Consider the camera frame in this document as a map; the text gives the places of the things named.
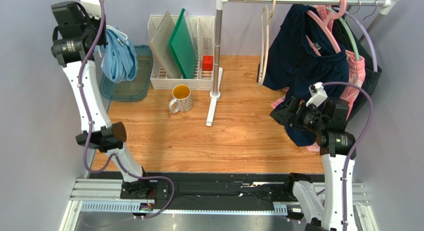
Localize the light blue shorts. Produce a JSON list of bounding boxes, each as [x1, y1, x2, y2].
[[95, 25, 138, 83]]

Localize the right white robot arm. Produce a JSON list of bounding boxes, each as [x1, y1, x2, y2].
[[270, 97, 357, 231]]

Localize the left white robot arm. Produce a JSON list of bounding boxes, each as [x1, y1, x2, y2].
[[51, 1, 154, 199]]

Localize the navy blue shorts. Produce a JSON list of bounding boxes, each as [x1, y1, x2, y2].
[[257, 4, 350, 147]]

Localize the pink patterned shorts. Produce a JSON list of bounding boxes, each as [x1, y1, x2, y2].
[[271, 5, 365, 152]]

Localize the green plastic hanger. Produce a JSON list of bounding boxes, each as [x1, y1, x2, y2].
[[327, 17, 361, 62]]

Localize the black shorts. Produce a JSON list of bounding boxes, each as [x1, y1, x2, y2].
[[332, 20, 383, 121]]

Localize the beige plastic hanger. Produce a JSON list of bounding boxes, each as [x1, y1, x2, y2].
[[257, 0, 276, 87]]

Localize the lavender plastic hanger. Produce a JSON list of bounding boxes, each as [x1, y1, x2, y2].
[[344, 11, 378, 72]]

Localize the pink plastic hanger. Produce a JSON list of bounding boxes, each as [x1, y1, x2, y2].
[[306, 0, 347, 53]]

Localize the grey cutting board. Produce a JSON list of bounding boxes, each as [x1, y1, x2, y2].
[[148, 11, 182, 79]]

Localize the teal plastic basket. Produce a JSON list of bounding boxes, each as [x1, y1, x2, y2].
[[100, 45, 154, 102]]

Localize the green cutting board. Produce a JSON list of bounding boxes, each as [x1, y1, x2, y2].
[[169, 8, 198, 79]]

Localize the red cube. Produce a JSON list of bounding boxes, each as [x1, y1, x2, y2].
[[202, 55, 214, 71]]

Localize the white floral mug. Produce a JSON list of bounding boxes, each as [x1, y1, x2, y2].
[[169, 84, 193, 114]]

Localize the white dish rack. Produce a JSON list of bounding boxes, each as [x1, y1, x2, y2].
[[148, 13, 215, 91]]

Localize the silver clothes rack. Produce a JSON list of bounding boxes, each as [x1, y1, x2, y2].
[[206, 0, 400, 127]]

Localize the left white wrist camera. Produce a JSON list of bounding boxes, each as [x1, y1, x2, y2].
[[80, 0, 102, 20]]

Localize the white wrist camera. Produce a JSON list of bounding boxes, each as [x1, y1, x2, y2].
[[306, 82, 328, 108], [80, 0, 102, 20]]

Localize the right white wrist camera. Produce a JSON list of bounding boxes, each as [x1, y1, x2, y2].
[[306, 82, 328, 108]]

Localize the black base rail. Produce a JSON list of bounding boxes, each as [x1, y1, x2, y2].
[[89, 171, 298, 212]]

